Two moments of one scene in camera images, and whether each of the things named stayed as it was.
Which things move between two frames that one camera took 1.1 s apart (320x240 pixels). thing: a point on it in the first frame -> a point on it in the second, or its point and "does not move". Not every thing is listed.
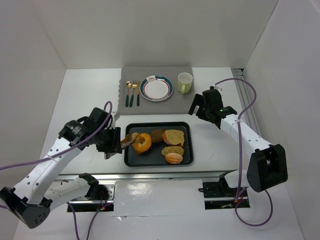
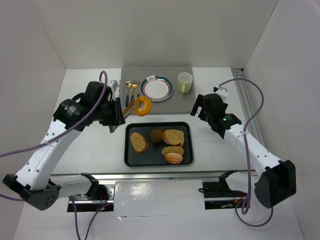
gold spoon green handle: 128,85 does not move
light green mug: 184,82 does not move
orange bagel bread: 144,145 -> 147,108
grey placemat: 177,103 does not move
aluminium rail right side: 245,97 does not move
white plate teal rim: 156,88 does not move
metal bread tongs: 130,139 -> 135,104
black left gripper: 115,140 -> 119,112
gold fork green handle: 134,86 does not move
